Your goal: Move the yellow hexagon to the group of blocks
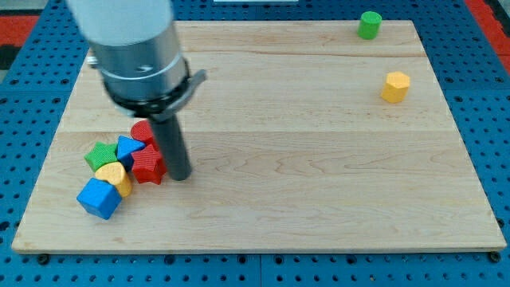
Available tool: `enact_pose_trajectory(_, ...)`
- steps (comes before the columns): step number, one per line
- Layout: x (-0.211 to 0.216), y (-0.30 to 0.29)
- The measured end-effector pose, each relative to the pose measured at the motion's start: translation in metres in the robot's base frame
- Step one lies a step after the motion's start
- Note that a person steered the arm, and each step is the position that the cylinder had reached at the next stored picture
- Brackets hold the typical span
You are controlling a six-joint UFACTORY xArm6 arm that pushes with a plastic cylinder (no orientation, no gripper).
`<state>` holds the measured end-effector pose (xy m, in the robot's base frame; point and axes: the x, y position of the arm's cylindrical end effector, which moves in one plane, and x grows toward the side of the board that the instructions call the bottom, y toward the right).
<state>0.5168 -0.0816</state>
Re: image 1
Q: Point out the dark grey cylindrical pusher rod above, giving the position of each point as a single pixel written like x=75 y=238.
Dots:
x=172 y=146

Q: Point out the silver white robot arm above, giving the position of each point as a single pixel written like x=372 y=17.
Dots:
x=136 y=49

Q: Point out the yellow hexagon block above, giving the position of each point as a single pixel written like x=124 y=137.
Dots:
x=395 y=87

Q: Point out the red cylinder block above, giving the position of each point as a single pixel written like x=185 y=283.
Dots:
x=141 y=131

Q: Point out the red star block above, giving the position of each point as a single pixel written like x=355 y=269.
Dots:
x=148 y=166

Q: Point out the blue triangle block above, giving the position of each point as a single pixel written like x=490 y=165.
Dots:
x=125 y=147

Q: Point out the yellow half-round block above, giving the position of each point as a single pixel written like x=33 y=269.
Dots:
x=115 y=174

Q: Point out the green star block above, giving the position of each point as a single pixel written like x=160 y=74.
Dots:
x=101 y=154

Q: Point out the blue cube block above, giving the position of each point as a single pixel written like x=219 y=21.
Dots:
x=99 y=198

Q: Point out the light wooden board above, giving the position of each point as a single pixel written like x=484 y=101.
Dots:
x=293 y=151

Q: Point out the green cylinder block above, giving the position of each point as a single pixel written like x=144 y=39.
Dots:
x=369 y=24

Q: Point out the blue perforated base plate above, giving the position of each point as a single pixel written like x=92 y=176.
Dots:
x=469 y=51

